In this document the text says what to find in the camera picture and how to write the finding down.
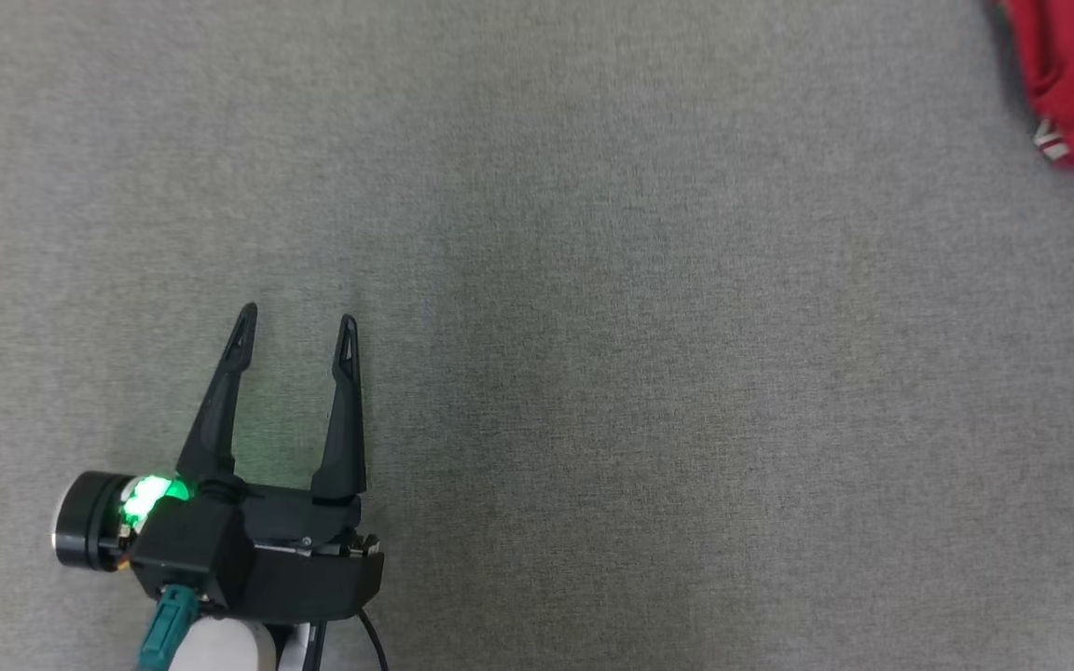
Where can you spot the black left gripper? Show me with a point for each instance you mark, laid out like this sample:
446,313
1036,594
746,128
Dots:
313,559

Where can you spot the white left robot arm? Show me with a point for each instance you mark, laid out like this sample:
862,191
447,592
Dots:
220,648

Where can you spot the grey fabric sofa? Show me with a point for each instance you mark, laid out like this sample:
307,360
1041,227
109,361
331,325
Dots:
593,326

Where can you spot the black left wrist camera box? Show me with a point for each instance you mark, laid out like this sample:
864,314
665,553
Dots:
192,550

